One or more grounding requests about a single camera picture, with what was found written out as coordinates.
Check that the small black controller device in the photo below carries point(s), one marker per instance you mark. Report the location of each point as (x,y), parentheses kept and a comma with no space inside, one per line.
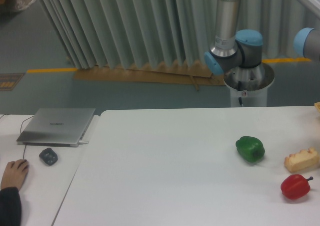
(48,156)

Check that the green bell pepper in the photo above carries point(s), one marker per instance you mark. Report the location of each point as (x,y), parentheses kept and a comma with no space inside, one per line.
(250,148)

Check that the person's bare hand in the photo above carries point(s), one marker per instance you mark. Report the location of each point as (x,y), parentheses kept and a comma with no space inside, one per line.
(13,176)

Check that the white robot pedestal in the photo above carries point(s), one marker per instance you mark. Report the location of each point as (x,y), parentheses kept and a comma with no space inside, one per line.
(244,98)

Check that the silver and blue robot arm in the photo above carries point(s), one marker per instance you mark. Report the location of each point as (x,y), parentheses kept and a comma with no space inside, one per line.
(245,30)

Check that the pale green curtain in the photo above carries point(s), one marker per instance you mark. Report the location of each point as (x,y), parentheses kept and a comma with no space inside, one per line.
(138,32)

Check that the brown cardboard sheet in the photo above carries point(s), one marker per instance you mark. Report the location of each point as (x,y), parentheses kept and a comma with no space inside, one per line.
(196,75)

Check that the beige cake slice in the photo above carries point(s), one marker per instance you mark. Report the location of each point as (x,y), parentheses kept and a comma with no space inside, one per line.
(302,160)

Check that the silver closed laptop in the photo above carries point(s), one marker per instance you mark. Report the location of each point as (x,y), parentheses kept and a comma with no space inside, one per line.
(57,127)

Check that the red bell pepper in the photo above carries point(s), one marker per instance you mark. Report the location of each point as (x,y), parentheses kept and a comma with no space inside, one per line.
(295,186)

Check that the white plug in laptop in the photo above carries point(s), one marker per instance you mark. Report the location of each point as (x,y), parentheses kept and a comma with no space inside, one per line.
(81,142)

